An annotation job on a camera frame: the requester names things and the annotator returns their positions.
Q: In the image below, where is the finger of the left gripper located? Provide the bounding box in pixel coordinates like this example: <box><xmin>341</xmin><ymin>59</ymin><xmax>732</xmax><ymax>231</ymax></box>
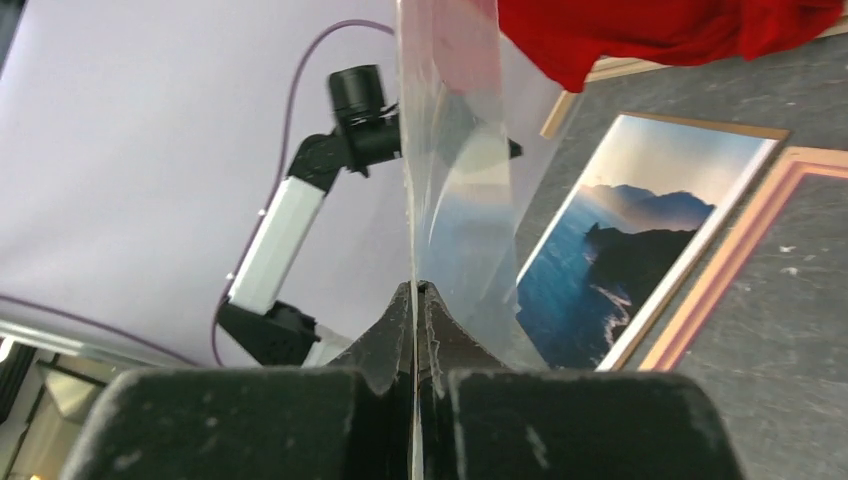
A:
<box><xmin>508</xmin><ymin>139</ymin><xmax>523</xmax><ymax>159</ymax></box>

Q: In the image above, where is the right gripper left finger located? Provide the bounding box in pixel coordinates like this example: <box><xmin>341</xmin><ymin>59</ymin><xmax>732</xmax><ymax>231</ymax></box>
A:
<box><xmin>61</xmin><ymin>282</ymin><xmax>415</xmax><ymax>480</ymax></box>

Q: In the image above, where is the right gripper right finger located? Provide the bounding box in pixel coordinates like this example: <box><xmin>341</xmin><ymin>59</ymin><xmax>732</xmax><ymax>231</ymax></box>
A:
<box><xmin>417</xmin><ymin>282</ymin><xmax>744</xmax><ymax>479</ymax></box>

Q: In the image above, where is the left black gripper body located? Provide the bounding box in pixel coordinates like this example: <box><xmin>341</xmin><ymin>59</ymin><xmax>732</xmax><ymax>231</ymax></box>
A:
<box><xmin>327</xmin><ymin>64</ymin><xmax>402</xmax><ymax>167</ymax></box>

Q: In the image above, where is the clear plastic sheet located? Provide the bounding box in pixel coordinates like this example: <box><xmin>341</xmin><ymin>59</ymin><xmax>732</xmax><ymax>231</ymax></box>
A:
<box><xmin>397</xmin><ymin>1</ymin><xmax>561</xmax><ymax>479</ymax></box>

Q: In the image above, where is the landscape photo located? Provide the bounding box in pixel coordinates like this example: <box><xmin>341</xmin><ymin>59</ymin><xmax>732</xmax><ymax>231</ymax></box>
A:
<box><xmin>517</xmin><ymin>113</ymin><xmax>789</xmax><ymax>370</ymax></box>

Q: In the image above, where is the pink wooden picture frame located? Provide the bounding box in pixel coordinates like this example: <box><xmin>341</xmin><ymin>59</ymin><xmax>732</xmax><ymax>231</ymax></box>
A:
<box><xmin>638</xmin><ymin>147</ymin><xmax>847</xmax><ymax>371</ymax></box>

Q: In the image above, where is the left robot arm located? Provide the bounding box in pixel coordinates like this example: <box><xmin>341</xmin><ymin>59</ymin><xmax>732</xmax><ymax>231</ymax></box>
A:
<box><xmin>216</xmin><ymin>65</ymin><xmax>535</xmax><ymax>365</ymax></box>

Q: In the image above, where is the red t-shirt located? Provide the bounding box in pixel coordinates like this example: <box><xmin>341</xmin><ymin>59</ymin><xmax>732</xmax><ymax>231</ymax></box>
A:
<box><xmin>498</xmin><ymin>0</ymin><xmax>843</xmax><ymax>93</ymax></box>

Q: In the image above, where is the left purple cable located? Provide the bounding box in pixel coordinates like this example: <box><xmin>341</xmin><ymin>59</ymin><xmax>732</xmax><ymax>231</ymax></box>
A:
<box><xmin>0</xmin><ymin>18</ymin><xmax>399</xmax><ymax>370</ymax></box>

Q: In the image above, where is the aluminium rail frame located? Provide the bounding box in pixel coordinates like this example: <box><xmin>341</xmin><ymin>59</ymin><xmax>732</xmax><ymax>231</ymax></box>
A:
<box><xmin>0</xmin><ymin>317</ymin><xmax>200</xmax><ymax>480</ymax></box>

